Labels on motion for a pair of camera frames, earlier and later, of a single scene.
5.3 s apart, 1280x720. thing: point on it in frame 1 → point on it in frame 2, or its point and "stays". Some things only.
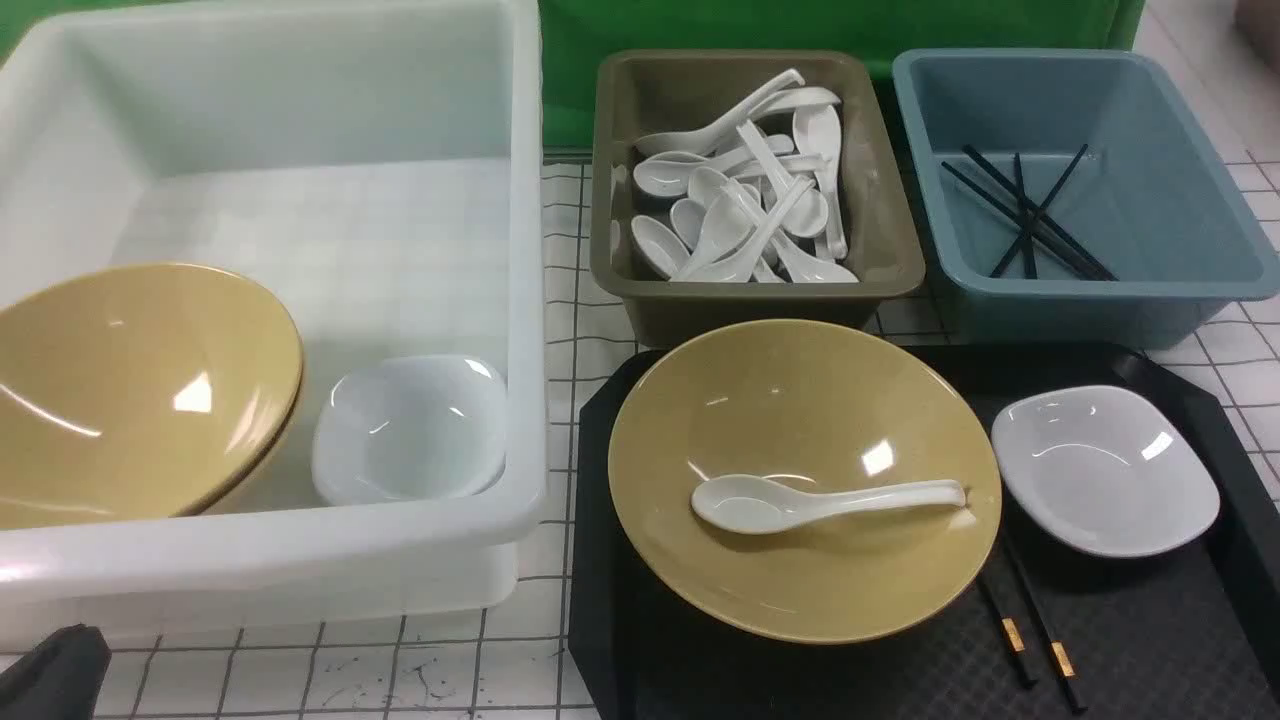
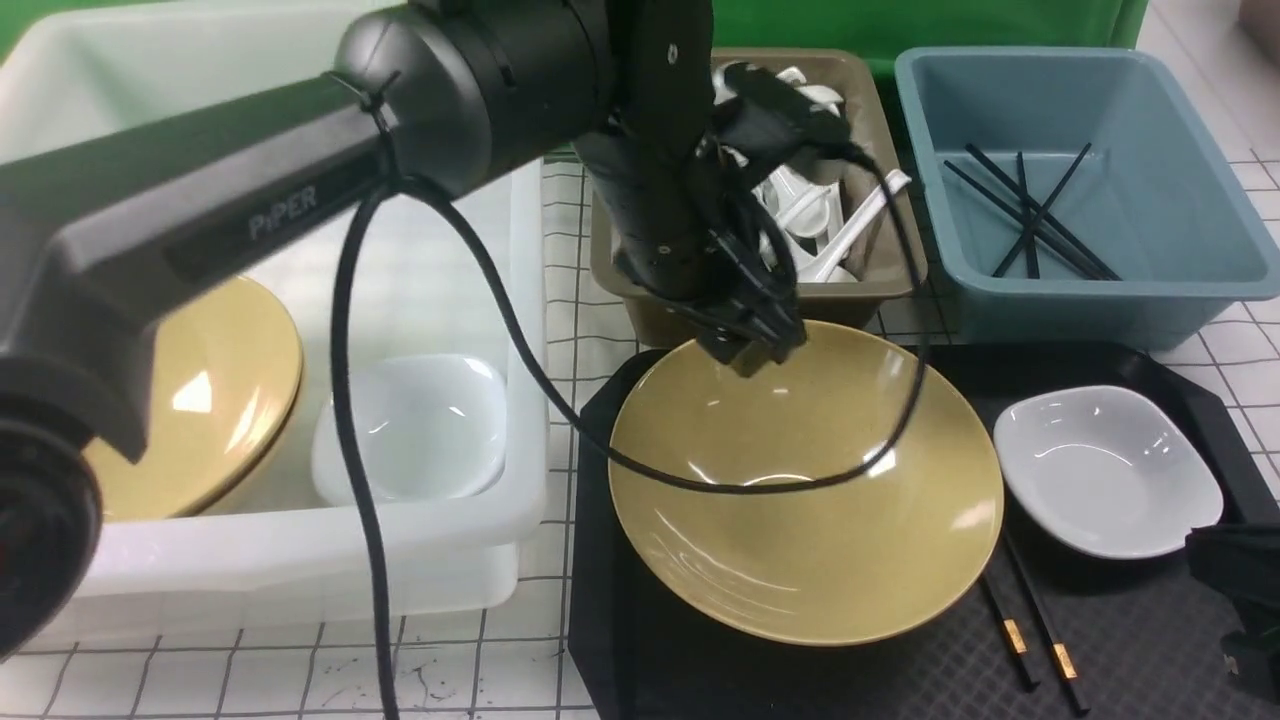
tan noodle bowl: (821, 403) stays
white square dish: (1108, 467) stays
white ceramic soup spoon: (754, 505) → (825, 265)
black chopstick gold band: (1005, 607) stays
